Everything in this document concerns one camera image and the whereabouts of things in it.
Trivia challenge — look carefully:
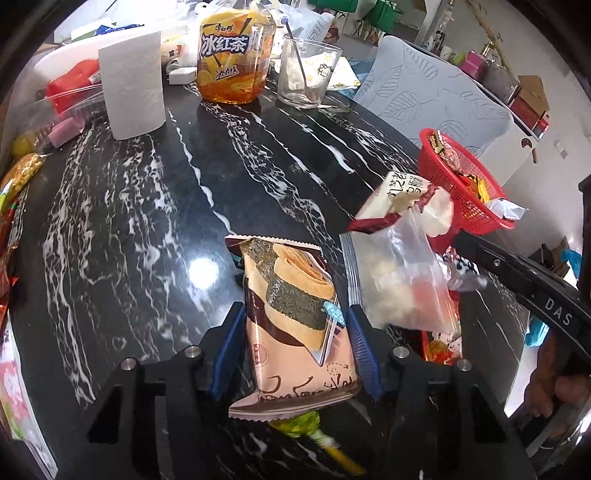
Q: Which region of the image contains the pink seaweed roll packet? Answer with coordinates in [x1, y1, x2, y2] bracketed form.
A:
[225, 235, 362, 422]

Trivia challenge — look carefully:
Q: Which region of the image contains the clear zip bag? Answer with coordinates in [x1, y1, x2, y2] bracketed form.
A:
[339, 207, 460, 335]

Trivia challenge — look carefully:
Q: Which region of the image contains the red cartoon snack packet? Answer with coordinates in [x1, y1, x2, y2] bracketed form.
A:
[421, 324, 463, 366]

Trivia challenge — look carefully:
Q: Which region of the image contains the green foil lollipop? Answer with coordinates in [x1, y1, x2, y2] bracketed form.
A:
[270, 411, 367, 476]

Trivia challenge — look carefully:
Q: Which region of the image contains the plain white packet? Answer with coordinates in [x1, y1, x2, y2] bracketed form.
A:
[485, 198, 528, 221]

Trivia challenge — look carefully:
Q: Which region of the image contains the yellow black snack packet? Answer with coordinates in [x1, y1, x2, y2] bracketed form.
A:
[460, 174, 490, 203]

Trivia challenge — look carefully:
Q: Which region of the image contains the red white snack bag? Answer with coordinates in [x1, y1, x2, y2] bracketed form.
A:
[348, 171, 454, 238]

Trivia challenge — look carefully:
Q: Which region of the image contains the dark spicy snack packet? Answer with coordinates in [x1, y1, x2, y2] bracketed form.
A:
[429, 130, 461, 173]

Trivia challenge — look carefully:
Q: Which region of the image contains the white black snack packet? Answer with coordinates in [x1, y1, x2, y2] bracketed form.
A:
[439, 247, 488, 293]

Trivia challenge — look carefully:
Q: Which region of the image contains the person right hand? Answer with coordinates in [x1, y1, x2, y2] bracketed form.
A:
[524, 333, 590, 418]

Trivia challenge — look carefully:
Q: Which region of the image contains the white cabinet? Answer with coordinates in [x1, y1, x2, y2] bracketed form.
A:
[478, 75, 550, 185]

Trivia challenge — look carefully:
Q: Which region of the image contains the red plastic basket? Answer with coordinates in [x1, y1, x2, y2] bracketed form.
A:
[418, 128, 516, 254]

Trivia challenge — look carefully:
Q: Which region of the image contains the clear glass cup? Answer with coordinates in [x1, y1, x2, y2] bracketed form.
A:
[276, 38, 342, 109]

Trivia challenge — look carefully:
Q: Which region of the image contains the white paper towel roll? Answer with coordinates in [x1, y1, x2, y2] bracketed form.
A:
[98, 31, 166, 140]

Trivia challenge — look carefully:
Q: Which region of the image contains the iced tea bottle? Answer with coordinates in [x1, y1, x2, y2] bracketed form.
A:
[197, 1, 276, 105]

